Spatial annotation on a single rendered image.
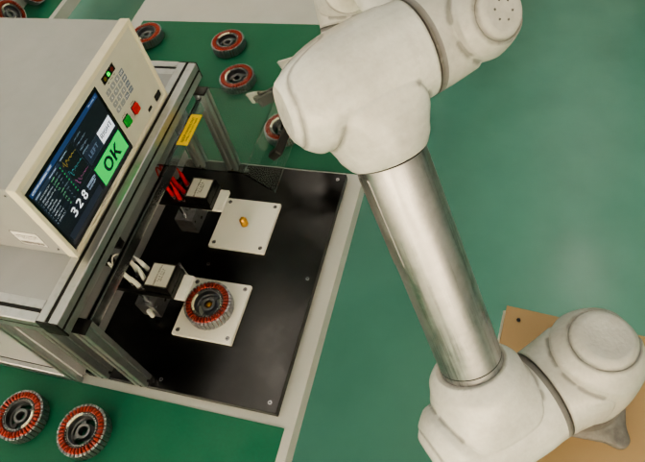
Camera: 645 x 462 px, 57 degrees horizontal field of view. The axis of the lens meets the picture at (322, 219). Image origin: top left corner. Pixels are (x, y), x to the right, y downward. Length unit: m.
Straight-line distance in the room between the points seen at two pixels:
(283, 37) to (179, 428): 1.27
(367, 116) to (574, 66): 2.35
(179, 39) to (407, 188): 1.55
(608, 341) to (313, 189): 0.84
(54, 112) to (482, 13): 0.76
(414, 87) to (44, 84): 0.75
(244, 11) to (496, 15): 1.58
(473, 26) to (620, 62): 2.35
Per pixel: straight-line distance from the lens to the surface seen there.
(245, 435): 1.34
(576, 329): 1.03
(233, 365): 1.37
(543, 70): 2.99
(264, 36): 2.11
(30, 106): 1.22
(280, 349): 1.36
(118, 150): 1.28
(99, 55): 1.25
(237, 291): 1.44
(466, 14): 0.75
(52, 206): 1.15
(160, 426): 1.41
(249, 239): 1.51
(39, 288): 1.22
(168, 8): 2.40
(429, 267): 0.83
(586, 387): 1.04
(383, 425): 2.07
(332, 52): 0.72
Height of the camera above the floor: 1.98
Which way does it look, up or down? 54 degrees down
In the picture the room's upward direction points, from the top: 17 degrees counter-clockwise
